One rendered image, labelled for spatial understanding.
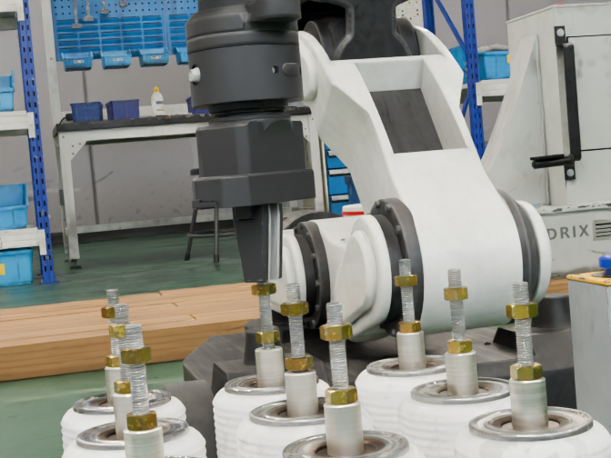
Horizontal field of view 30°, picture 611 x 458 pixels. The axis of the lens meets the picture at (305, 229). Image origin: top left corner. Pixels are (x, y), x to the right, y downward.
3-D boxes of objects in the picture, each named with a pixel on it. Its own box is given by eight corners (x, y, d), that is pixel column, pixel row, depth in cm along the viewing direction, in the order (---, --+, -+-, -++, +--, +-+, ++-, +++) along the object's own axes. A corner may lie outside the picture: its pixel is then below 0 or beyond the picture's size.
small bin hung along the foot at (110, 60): (100, 70, 656) (98, 53, 656) (129, 68, 661) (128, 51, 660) (103, 65, 636) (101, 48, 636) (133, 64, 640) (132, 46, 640)
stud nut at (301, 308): (307, 311, 80) (305, 299, 80) (310, 313, 78) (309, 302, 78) (279, 313, 80) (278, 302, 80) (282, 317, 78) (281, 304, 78)
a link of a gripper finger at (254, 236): (243, 282, 91) (236, 204, 91) (276, 281, 89) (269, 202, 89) (231, 283, 90) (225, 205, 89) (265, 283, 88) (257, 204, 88)
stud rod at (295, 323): (307, 389, 80) (298, 282, 79) (309, 392, 79) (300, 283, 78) (293, 391, 80) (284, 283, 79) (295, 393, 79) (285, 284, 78)
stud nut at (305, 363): (311, 364, 80) (310, 353, 80) (315, 369, 78) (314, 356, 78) (284, 368, 80) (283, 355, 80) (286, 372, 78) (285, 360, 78)
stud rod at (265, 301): (261, 362, 91) (253, 267, 91) (272, 360, 91) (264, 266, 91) (267, 363, 90) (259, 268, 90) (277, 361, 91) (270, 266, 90)
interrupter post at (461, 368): (446, 394, 83) (443, 350, 83) (479, 393, 83) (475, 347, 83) (446, 401, 81) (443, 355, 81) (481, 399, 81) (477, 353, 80)
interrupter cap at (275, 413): (370, 422, 76) (369, 412, 76) (259, 436, 75) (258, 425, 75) (343, 401, 84) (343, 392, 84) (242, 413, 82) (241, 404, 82)
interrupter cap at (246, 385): (338, 384, 90) (337, 376, 90) (261, 403, 86) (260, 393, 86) (282, 376, 96) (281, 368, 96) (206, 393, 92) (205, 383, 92)
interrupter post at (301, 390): (324, 419, 78) (320, 372, 78) (290, 423, 78) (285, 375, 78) (316, 412, 81) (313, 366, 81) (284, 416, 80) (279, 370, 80)
